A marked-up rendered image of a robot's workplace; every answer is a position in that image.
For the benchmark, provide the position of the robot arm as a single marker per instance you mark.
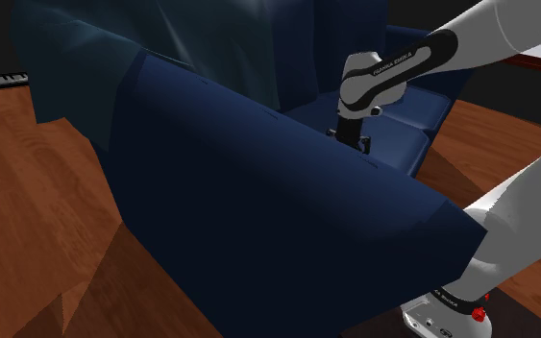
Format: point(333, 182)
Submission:
point(523, 220)

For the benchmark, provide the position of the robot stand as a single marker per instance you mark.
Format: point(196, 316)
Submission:
point(516, 318)

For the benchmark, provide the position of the teal blanket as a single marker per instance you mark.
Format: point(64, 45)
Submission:
point(110, 51)

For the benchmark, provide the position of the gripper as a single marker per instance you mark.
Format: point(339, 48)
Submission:
point(348, 129)

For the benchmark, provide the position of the dark blue sofa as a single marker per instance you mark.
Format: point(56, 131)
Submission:
point(251, 210)

